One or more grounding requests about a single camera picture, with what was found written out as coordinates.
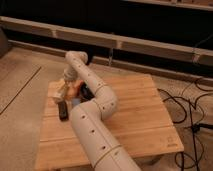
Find clear plastic bottle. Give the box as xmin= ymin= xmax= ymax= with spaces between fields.
xmin=53 ymin=79 xmax=69 ymax=103

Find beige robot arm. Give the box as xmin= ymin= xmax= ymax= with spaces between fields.
xmin=64 ymin=51 xmax=141 ymax=171

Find black bowl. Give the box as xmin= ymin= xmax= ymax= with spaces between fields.
xmin=80 ymin=84 xmax=94 ymax=100

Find black rectangular remote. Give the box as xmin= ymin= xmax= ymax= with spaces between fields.
xmin=58 ymin=101 xmax=69 ymax=120

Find wooden table board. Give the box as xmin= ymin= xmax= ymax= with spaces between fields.
xmin=35 ymin=74 xmax=183 ymax=171

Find white wooden rail frame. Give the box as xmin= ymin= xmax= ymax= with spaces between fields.
xmin=0 ymin=16 xmax=213 ymax=66

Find black floor cables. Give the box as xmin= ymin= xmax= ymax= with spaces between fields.
xmin=157 ymin=77 xmax=213 ymax=171

